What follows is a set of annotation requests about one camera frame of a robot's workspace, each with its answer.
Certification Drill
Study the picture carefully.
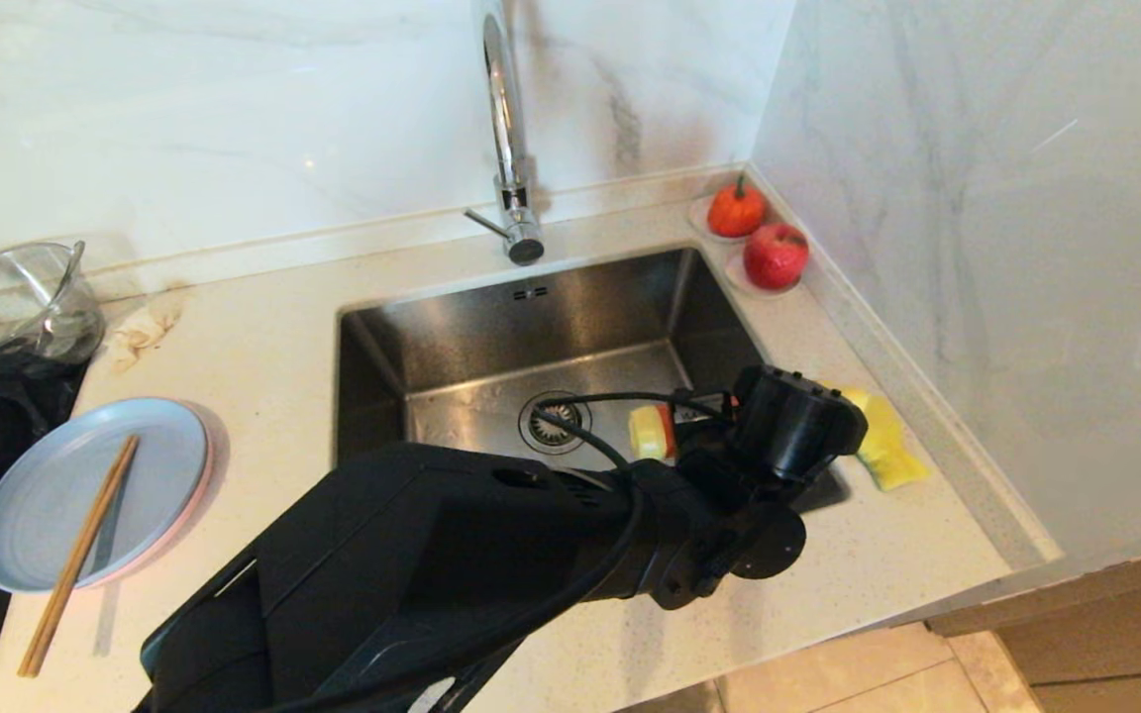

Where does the orange dish soap bottle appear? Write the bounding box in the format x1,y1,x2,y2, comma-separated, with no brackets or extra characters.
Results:
628,402,678,462

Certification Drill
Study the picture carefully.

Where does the yellow green sponge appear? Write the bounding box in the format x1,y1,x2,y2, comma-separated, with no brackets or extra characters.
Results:
833,386,930,492

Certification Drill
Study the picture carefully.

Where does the stainless steel sink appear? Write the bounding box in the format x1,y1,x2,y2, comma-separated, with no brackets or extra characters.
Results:
333,248,849,516

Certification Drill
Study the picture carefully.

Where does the metal drain strainer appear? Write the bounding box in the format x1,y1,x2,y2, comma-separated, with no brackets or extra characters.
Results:
518,390,593,457

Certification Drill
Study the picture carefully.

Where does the small white dish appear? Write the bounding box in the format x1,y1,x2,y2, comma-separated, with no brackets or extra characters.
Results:
721,245,801,299
687,196,766,246

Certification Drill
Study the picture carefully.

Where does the red toy apple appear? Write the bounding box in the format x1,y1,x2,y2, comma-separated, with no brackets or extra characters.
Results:
741,224,809,293

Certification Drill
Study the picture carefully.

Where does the orange toy pumpkin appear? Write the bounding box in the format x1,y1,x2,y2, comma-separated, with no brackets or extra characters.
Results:
706,176,766,241

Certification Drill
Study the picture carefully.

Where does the chrome faucet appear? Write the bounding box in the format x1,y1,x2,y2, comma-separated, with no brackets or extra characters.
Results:
465,0,547,268

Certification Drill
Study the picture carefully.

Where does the wooden cabinet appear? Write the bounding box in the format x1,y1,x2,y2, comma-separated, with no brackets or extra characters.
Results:
925,535,1141,713

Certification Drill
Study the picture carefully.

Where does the pink plate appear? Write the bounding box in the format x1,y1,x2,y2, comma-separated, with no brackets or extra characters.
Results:
85,416,217,589

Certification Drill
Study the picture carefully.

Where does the crumpled beige rag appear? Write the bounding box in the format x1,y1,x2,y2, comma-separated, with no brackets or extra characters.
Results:
113,297,185,375

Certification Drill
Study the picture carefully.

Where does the light blue plate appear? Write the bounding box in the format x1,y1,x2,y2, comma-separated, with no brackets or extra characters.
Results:
0,398,210,593

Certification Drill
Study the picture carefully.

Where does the clear glass bowl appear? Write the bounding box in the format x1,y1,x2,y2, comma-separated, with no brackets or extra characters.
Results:
0,243,108,373

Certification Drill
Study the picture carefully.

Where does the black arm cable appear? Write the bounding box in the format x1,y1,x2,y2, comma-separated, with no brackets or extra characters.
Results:
263,391,735,713

